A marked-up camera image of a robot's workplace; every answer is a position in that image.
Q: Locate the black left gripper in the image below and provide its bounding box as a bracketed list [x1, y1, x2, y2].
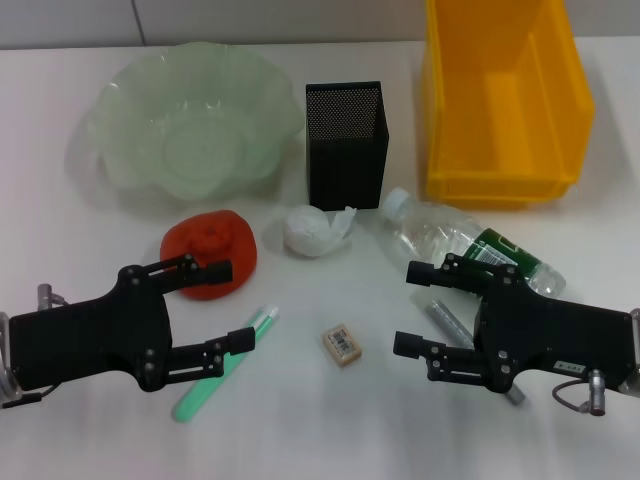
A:
[8, 253, 257, 394]

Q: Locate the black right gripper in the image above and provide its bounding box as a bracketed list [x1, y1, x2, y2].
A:
[392, 252, 634, 395]

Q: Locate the red-orange fruit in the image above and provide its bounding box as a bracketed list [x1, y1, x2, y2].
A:
[159, 209, 260, 303]

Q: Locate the clear water bottle green label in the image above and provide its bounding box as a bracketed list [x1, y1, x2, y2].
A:
[381, 186, 568, 300]

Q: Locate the white paper ball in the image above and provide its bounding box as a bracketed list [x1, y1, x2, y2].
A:
[266, 203, 359, 258]

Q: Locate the grey pen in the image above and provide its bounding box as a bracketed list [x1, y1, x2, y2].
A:
[425, 298, 527, 408]

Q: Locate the mint green pen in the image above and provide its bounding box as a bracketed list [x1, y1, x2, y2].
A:
[171, 303, 281, 424]

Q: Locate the beige eraser with barcode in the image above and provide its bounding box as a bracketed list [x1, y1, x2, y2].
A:
[321, 323, 364, 370]

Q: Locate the black mesh pen holder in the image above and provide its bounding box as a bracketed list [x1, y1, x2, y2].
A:
[304, 79, 391, 211]

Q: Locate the pale green glass fruit plate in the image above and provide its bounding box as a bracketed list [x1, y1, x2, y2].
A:
[64, 41, 305, 204]

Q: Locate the silver left gripper connector stub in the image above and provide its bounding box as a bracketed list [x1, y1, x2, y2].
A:
[37, 282, 70, 310]

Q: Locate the yellow plastic bin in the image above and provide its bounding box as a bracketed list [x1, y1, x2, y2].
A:
[419, 0, 598, 212]

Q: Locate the right gripper cable with plug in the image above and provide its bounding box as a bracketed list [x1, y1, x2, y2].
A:
[551, 369, 610, 417]

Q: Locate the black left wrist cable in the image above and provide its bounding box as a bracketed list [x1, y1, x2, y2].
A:
[0, 391, 44, 410]

